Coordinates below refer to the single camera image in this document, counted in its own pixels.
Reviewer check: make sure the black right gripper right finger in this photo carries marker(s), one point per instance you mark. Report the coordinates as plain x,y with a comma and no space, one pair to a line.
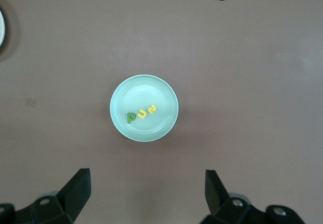
227,209

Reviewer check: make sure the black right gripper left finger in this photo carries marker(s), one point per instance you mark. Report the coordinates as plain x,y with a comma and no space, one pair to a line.
63,203

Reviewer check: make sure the green letter p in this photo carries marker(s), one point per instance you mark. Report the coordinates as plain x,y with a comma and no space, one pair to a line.
128,120

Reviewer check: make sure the yellow letter u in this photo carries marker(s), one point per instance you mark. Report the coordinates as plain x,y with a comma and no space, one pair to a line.
141,116

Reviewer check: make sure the yellow letter s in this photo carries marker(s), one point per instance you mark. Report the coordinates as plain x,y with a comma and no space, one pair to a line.
152,109

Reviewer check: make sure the green plate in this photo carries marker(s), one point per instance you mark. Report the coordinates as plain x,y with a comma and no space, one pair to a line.
151,92

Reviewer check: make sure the beige plate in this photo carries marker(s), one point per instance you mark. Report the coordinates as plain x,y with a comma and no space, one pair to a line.
1,27

